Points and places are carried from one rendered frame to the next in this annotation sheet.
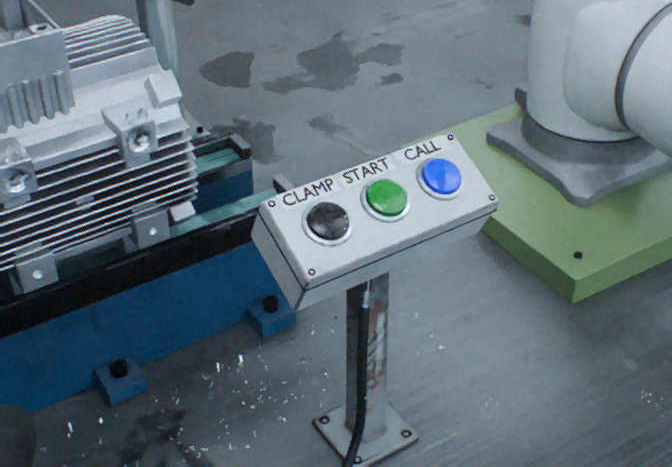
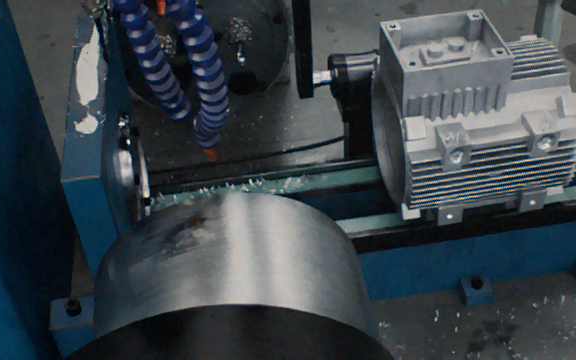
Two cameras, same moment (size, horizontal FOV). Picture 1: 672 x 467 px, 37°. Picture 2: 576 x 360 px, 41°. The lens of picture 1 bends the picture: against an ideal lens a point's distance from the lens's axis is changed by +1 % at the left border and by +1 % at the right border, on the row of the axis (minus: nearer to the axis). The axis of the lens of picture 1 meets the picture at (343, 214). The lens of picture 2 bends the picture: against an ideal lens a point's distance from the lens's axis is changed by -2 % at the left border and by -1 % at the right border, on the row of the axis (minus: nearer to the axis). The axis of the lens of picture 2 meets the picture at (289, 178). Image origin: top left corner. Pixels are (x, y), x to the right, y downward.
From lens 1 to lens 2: 0.17 m
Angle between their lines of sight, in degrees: 22
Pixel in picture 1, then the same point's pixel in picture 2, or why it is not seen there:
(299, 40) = not seen: outside the picture
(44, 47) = (498, 66)
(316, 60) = not seen: outside the picture
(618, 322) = not seen: outside the picture
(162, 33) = (551, 29)
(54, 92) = (494, 96)
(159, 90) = (567, 107)
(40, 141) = (476, 128)
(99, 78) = (525, 89)
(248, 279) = not seen: outside the picture
